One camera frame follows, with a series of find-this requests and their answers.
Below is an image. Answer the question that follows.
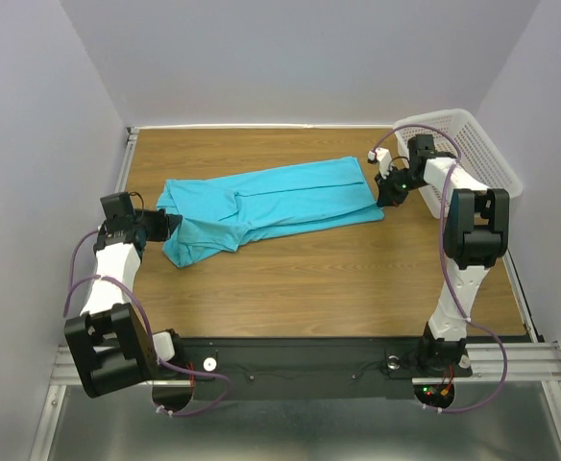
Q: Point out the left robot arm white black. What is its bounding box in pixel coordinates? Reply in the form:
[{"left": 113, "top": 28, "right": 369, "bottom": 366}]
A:
[{"left": 63, "top": 192, "right": 186, "bottom": 398}]

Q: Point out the aluminium frame rail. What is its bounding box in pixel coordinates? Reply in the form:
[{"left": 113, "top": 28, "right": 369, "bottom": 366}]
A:
[
  {"left": 50, "top": 343, "right": 561, "bottom": 386},
  {"left": 503, "top": 252, "right": 545, "bottom": 343},
  {"left": 79, "top": 126, "right": 140, "bottom": 328}
]

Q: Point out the right aluminium frame rail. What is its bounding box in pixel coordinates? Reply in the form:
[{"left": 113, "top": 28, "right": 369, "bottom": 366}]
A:
[{"left": 503, "top": 252, "right": 545, "bottom": 343}]

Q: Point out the front aluminium frame rail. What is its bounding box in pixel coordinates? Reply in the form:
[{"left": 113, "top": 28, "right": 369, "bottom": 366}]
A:
[{"left": 50, "top": 343, "right": 561, "bottom": 386}]

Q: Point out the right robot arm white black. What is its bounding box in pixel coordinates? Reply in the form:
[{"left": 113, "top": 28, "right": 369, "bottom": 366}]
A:
[{"left": 367, "top": 134, "right": 510, "bottom": 369}]

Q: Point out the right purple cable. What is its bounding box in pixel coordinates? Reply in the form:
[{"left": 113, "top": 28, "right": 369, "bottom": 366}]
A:
[{"left": 374, "top": 124, "right": 510, "bottom": 415}]

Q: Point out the left aluminium frame rail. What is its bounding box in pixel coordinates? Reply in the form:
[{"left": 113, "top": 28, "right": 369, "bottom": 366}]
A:
[{"left": 79, "top": 126, "right": 140, "bottom": 328}]

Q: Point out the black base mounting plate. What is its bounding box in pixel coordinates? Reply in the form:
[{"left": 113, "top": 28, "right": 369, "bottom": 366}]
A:
[{"left": 177, "top": 336, "right": 472, "bottom": 400}]

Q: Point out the turquoise t shirt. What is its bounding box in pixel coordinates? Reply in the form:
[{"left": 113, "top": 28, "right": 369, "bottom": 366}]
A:
[{"left": 157, "top": 157, "right": 384, "bottom": 268}]

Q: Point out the white plastic basket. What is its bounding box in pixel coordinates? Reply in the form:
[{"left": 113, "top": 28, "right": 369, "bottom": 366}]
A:
[{"left": 393, "top": 109, "right": 524, "bottom": 199}]

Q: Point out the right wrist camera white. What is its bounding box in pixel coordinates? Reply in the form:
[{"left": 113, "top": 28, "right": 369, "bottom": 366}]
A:
[{"left": 367, "top": 147, "right": 393, "bottom": 179}]

